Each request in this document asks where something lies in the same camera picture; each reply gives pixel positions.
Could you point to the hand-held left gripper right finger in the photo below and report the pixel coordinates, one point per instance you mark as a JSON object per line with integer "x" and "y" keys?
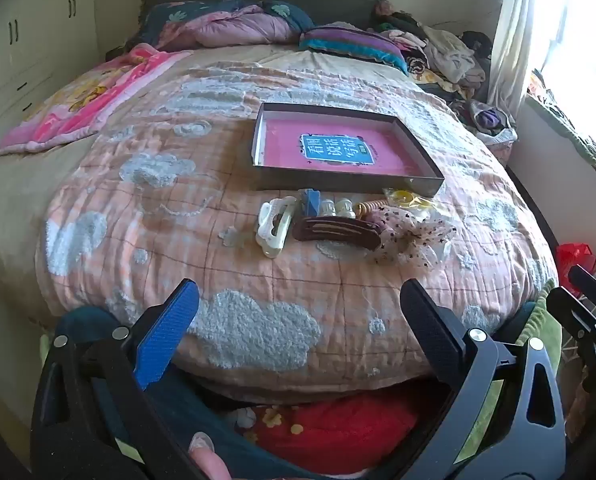
{"x": 438, "y": 332}

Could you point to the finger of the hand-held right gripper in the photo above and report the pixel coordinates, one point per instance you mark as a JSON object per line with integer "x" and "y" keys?
{"x": 593, "y": 287}
{"x": 578, "y": 317}

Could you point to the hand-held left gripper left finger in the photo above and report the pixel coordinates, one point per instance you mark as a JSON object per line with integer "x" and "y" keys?
{"x": 168, "y": 340}

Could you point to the dotted lace hair bow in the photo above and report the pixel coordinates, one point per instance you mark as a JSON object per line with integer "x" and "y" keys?
{"x": 413, "y": 240}

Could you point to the brown hair clip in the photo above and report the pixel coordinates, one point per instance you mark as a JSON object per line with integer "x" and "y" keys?
{"x": 328, "y": 232}

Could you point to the white hair claw clip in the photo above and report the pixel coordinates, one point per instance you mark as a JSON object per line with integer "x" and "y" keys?
{"x": 273, "y": 230}

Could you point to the clear pearl hair claw clip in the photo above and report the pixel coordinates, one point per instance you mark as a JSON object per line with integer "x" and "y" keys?
{"x": 338, "y": 207}

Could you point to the grey cardboard box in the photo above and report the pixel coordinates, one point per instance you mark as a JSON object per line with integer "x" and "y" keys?
{"x": 343, "y": 184}

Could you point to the person's left hand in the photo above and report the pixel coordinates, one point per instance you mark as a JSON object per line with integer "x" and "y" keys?
{"x": 209, "y": 457}

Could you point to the green cushion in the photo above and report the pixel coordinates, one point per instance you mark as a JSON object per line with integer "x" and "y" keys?
{"x": 543, "y": 330}

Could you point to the red plastic bag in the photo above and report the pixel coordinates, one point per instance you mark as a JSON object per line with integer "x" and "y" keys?
{"x": 573, "y": 255}

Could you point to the dark teal cloth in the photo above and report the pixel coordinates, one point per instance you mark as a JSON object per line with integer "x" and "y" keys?
{"x": 188, "y": 410}

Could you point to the red floral garment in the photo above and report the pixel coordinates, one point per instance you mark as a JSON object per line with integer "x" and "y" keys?
{"x": 338, "y": 425}

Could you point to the green patterned windowsill cloth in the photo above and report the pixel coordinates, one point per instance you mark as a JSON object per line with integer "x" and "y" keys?
{"x": 573, "y": 130}

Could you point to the small blue hair clip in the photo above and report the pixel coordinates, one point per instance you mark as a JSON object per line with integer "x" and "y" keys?
{"x": 309, "y": 202}

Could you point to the window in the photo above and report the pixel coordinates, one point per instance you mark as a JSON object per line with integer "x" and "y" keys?
{"x": 583, "y": 50}

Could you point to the pink cartoon blanket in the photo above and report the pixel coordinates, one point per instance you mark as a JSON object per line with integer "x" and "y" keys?
{"x": 78, "y": 105}

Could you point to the white curtain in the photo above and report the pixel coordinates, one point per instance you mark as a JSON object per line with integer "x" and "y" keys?
{"x": 518, "y": 35}

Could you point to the pile of clothes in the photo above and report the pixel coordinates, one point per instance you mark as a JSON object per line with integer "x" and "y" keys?
{"x": 448, "y": 55}

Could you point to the purple teal striped pillow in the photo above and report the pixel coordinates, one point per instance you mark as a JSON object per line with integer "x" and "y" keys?
{"x": 353, "y": 42}

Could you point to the pink floral duvet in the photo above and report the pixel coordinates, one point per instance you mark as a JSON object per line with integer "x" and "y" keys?
{"x": 178, "y": 12}

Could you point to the cream wardrobe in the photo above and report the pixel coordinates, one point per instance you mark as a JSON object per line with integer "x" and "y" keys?
{"x": 38, "y": 35}

